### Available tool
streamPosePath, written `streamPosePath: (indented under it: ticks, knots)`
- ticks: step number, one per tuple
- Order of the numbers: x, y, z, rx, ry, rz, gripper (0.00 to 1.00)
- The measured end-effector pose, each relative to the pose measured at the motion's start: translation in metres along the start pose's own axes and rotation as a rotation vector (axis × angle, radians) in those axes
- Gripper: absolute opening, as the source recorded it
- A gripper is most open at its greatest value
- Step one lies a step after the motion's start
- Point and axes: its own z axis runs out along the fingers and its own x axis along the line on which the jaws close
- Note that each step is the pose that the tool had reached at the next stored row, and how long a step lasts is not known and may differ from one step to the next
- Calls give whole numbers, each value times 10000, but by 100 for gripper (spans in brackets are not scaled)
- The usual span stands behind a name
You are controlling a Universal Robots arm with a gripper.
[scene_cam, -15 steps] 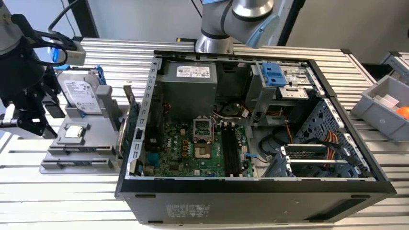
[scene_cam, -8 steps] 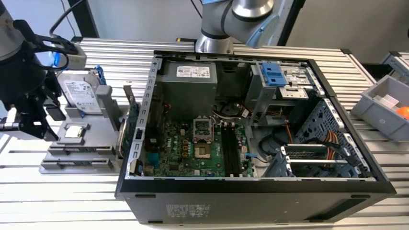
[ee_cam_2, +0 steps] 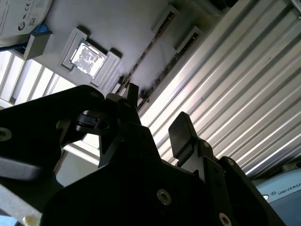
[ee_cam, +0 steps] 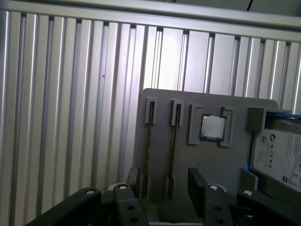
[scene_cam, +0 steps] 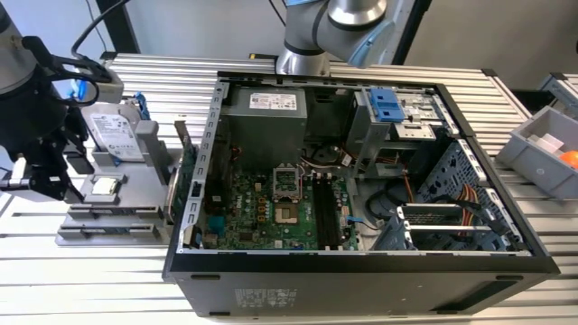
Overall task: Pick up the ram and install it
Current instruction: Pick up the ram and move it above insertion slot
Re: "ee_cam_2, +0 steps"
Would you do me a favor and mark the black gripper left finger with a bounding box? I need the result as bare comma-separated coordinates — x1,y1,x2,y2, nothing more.
0,83,176,209

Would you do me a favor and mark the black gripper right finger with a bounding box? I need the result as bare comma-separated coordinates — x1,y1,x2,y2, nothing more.
168,112,285,226

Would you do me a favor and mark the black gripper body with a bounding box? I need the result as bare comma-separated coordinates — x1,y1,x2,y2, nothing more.
40,141,236,226

